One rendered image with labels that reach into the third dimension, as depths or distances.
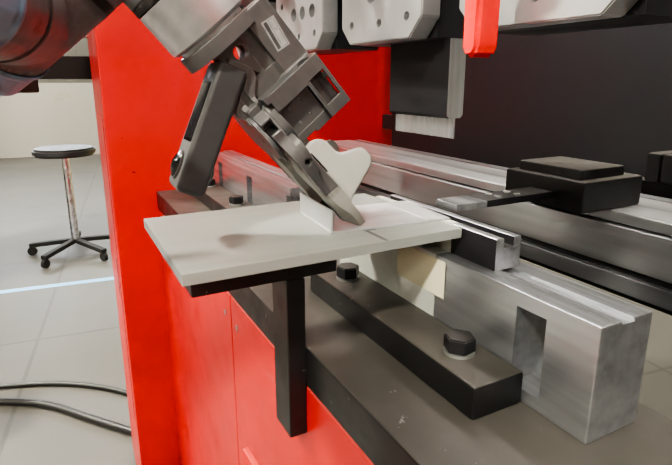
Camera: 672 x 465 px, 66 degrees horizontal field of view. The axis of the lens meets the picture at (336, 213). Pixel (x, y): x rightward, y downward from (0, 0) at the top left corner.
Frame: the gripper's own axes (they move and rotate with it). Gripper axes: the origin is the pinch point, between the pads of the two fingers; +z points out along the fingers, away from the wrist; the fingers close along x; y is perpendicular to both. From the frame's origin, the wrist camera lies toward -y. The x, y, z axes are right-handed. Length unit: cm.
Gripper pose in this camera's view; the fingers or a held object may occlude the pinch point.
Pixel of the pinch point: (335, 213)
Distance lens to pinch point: 52.2
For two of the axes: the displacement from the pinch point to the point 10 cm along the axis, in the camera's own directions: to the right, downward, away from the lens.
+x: -4.0, -2.2, 8.9
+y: 7.0, -7.0, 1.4
